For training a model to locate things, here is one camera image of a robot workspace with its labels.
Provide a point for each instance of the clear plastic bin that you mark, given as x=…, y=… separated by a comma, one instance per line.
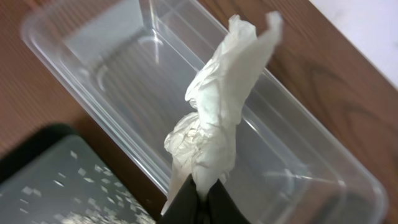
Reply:
x=129, y=63

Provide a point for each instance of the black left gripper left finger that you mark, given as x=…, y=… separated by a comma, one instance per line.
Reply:
x=184, y=207

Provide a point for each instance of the pile of white rice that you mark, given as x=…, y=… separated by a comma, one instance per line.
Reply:
x=71, y=187

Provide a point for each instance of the white napkin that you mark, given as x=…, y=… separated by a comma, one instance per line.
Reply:
x=203, y=142

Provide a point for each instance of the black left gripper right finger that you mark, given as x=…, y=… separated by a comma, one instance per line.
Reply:
x=221, y=208

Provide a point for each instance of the black plastic tray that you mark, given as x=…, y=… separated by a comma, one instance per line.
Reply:
x=52, y=138

